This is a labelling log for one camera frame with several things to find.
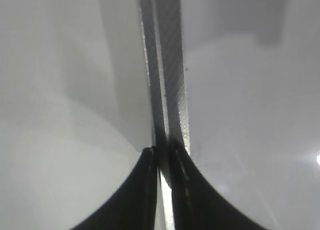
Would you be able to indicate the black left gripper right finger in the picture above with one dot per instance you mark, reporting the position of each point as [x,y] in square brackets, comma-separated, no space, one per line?
[196,204]

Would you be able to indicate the white whiteboard with grey frame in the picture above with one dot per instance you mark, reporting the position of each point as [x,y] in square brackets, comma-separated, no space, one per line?
[237,83]

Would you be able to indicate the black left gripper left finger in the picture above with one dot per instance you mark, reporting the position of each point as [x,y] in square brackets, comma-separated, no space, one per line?
[133,205]

